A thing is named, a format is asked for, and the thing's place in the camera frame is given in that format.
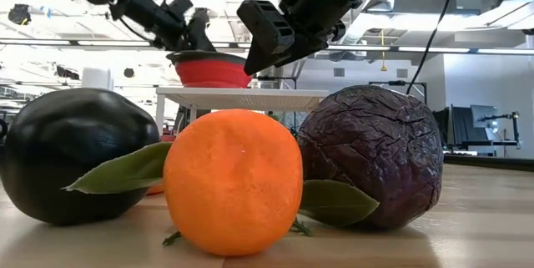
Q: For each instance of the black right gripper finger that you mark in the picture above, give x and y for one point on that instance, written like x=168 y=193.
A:
x=267 y=30

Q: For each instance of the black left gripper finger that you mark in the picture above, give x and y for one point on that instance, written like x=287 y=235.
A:
x=202 y=30

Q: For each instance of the red grey collapsible colander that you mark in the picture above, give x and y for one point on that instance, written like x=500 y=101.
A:
x=208 y=74

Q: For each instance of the wrinkled purple fruit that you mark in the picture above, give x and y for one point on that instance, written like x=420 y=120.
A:
x=375 y=151

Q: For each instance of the glossy black plum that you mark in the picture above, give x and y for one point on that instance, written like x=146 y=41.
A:
x=62 y=147

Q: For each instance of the white perforated metal rack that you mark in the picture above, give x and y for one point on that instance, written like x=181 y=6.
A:
x=242 y=97

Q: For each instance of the white box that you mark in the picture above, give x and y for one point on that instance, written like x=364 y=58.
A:
x=97 y=79

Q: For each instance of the leafy orange mandarin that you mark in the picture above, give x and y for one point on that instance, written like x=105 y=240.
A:
x=233 y=184

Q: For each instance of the black desk monitor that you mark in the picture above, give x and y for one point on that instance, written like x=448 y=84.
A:
x=461 y=128

